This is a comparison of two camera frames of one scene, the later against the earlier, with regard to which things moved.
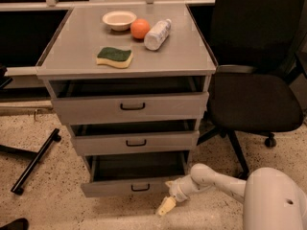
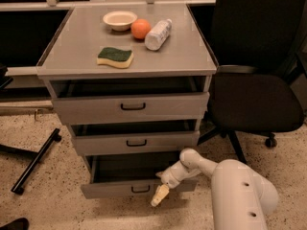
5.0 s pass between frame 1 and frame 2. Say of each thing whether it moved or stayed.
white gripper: moved
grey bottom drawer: stayed
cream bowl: stayed
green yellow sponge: stayed
